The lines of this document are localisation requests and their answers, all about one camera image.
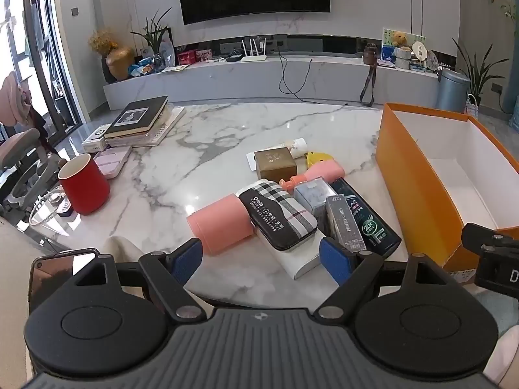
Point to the pink hat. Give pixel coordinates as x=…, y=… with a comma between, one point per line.
x=12, y=97

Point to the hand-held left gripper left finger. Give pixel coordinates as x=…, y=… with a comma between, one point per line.
x=187, y=260

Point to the gold vase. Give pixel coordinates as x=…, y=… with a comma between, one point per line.
x=120, y=63

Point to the black framed glass door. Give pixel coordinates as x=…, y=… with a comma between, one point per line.
x=48, y=48

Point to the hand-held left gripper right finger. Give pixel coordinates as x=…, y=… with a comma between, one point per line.
x=337, y=260

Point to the grey trash can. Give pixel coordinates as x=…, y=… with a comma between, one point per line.
x=451, y=91

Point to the silver carton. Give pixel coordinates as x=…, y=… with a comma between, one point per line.
x=344, y=223

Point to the red cup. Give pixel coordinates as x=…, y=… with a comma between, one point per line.
x=87, y=188

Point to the white paper sheet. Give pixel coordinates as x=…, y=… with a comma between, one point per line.
x=250, y=161

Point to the yellow plastic toy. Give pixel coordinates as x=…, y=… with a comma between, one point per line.
x=318, y=157

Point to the green potted plant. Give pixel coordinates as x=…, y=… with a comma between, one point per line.
x=156, y=32

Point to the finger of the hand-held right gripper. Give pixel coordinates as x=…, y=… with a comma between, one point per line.
x=478, y=237

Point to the black book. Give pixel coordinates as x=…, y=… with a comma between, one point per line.
x=136, y=117

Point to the blue snack bags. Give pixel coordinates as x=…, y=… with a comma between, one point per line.
x=142, y=67

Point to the pink flat box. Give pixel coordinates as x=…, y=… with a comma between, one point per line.
x=113, y=160

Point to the dark blue bottle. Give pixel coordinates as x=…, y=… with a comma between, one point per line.
x=373, y=223

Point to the brown gift box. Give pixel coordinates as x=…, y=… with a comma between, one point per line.
x=275, y=164

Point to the grey marble media cabinet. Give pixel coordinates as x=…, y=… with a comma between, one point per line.
x=243, y=79

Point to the clear plastic box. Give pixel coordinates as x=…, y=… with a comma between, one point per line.
x=314, y=198

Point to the white flat box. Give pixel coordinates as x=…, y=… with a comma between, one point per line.
x=300, y=261

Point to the pink bottle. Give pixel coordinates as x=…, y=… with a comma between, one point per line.
x=320, y=172

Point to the teddy bear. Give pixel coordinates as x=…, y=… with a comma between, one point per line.
x=399, y=38

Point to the pink cylinder case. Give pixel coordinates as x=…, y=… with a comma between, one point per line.
x=221, y=225

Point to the tall leafy floor plant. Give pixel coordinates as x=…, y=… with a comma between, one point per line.
x=478, y=75

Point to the plaid zip case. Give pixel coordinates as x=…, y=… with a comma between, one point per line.
x=279, y=210

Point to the dark smartphone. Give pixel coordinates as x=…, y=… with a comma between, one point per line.
x=48, y=269

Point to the small white box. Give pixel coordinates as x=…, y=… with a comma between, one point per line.
x=95, y=140

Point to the orange cardboard box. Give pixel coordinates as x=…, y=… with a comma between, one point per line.
x=417, y=170

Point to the grey office chair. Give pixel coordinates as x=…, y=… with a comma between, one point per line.
x=24, y=150

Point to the red box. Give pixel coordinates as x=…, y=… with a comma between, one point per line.
x=187, y=57

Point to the dried yellow flowers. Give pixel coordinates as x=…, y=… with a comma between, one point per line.
x=102, y=41

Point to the woven bag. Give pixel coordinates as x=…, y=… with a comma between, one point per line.
x=472, y=108

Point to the white tube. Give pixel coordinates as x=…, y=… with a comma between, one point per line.
x=296, y=146

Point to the stack of pale books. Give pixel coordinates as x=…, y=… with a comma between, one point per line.
x=162, y=127

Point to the white router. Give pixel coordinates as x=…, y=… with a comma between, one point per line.
x=253, y=57

